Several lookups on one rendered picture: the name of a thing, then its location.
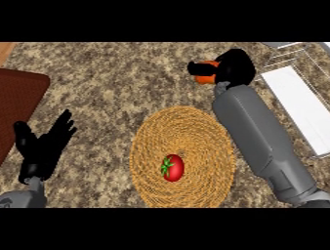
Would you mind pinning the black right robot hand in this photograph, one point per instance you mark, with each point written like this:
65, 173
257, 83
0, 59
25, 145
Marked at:
236, 67

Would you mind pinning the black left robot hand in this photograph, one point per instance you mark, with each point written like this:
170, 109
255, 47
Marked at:
44, 147

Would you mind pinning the red tomato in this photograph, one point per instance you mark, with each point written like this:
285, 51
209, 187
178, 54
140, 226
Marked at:
173, 168

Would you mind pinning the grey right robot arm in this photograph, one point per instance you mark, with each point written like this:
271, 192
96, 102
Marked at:
265, 140

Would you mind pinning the round woven wicker placemat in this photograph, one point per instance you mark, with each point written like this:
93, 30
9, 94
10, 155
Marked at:
183, 157

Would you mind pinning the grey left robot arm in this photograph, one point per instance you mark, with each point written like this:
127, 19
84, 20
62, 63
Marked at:
28, 197

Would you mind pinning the dark red cutting board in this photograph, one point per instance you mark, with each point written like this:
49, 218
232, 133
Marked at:
5, 120

